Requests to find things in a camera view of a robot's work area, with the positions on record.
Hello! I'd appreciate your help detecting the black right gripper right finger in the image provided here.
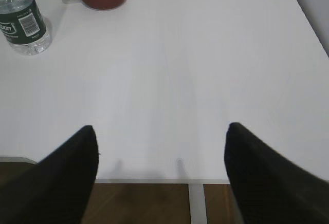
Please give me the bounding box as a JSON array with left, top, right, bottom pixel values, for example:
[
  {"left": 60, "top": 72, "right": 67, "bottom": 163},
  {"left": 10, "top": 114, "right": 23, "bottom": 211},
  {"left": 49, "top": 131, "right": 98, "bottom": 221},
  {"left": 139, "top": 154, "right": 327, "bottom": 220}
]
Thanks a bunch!
[{"left": 224, "top": 122, "right": 328, "bottom": 223}]

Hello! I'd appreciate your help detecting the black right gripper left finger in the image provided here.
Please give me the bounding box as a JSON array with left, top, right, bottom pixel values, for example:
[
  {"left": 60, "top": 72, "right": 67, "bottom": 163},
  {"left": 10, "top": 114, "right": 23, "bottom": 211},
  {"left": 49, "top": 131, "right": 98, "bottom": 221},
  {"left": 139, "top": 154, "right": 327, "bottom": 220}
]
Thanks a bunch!
[{"left": 1, "top": 125, "right": 99, "bottom": 223}]

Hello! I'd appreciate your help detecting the clear water bottle green label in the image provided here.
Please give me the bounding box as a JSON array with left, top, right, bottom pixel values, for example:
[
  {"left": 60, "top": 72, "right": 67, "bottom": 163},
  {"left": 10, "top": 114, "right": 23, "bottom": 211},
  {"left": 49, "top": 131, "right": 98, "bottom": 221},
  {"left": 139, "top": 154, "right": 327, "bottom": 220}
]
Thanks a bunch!
[{"left": 1, "top": 0, "right": 51, "bottom": 55}]

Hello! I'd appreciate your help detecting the white table leg frame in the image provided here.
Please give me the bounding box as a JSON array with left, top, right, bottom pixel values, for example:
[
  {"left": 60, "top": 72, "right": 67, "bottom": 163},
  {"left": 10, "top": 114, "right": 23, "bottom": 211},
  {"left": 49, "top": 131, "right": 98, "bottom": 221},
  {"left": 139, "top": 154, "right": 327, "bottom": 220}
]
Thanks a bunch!
[{"left": 188, "top": 184, "right": 208, "bottom": 224}]

